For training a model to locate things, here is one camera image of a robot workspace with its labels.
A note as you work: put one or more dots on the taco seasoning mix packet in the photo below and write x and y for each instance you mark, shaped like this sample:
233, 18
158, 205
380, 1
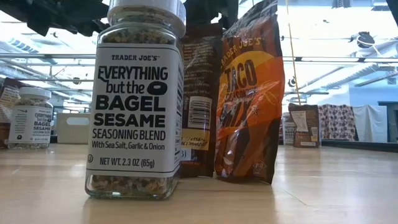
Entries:
248, 102
200, 77
7, 99
306, 130

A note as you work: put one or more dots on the bagel sesame seasoning jar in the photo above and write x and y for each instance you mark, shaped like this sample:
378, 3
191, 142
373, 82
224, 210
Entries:
287, 132
133, 109
31, 124

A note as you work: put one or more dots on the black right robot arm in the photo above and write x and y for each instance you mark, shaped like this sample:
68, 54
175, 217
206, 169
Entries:
394, 4

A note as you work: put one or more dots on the light gray plastic bin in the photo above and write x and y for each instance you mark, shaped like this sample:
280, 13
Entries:
73, 135

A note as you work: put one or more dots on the long ceiling light bar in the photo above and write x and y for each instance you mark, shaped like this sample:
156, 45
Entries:
342, 59

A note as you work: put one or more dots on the purple white patterned cloth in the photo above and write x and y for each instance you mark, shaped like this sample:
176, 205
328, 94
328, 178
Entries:
337, 121

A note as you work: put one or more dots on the plain white cloth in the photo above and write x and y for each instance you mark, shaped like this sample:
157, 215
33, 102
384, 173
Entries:
370, 124

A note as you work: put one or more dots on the dark shelving rack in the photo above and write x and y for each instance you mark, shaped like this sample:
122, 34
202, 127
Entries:
388, 121

